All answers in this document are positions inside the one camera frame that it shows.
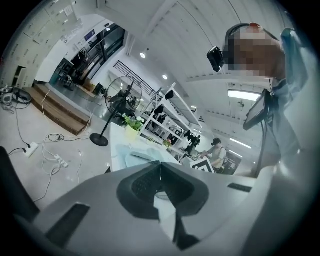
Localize clothes rack with dark garments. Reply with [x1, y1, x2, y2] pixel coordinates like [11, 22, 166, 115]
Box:
[70, 46, 91, 85]

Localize long fluorescent tube light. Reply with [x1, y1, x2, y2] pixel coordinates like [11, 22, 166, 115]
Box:
[227, 89, 264, 98]
[229, 136, 254, 150]

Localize black balcony railing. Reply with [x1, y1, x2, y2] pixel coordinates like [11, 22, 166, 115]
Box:
[113, 59, 164, 97]

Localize dark oval device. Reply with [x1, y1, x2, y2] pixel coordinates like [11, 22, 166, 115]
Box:
[11, 86, 33, 104]

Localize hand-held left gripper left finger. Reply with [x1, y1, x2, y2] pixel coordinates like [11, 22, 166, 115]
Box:
[116, 161, 161, 221]

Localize black power cable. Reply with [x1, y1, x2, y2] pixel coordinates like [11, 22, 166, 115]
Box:
[13, 104, 31, 153]

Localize black chest-mounted tablet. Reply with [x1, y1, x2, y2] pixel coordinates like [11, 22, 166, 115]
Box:
[242, 88, 272, 131]

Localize black head-worn camera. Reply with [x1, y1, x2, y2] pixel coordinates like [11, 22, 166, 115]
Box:
[206, 45, 225, 73]

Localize person's light blue shirt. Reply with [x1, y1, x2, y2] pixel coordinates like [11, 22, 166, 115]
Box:
[264, 26, 311, 176]

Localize beige locker cabinet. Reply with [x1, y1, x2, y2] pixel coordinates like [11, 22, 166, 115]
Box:
[1, 0, 85, 85]

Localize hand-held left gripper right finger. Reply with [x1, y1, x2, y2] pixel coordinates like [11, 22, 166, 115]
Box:
[160, 161, 210, 218]

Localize long white cable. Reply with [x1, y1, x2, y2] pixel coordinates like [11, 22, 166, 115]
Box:
[41, 88, 52, 111]

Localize white metal shelving rack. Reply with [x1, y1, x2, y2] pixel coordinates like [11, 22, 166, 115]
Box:
[140, 81, 204, 151]

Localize black coiled fan cable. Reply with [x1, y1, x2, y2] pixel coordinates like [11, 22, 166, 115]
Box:
[47, 133, 91, 143]

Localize wooden step platform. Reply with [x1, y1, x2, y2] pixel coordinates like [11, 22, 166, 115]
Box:
[21, 83, 93, 136]

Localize person's head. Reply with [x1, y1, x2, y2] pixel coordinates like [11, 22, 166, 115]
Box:
[223, 21, 286, 80]

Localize teal storage cabinet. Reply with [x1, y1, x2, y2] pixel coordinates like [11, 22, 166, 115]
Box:
[49, 57, 68, 85]

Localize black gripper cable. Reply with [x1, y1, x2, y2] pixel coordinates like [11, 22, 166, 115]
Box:
[253, 117, 270, 179]

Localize daisy plant in cream pot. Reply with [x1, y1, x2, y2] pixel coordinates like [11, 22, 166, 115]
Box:
[121, 112, 146, 138]

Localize bunch of black hanging bags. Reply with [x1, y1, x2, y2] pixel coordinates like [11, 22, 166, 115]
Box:
[183, 130, 199, 145]

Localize dark glass entrance doors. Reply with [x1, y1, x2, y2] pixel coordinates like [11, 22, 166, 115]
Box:
[82, 22, 126, 83]

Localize tangle of white cables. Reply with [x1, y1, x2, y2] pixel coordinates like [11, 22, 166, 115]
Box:
[32, 139, 85, 203]

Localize small grey device with wires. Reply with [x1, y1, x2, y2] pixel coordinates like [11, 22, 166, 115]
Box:
[0, 86, 14, 105]

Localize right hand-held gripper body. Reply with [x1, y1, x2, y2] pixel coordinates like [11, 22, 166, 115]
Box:
[189, 157, 216, 174]

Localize blue wall poster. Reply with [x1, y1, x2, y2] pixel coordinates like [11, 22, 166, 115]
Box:
[84, 28, 97, 42]

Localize white power strip black plugs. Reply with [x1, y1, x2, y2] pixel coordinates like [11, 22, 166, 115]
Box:
[24, 141, 40, 159]

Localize black hanging bag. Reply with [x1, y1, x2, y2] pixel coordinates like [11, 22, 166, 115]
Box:
[152, 103, 165, 116]

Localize black standing fan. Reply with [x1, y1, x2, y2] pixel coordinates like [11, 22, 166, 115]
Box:
[89, 75, 143, 148]

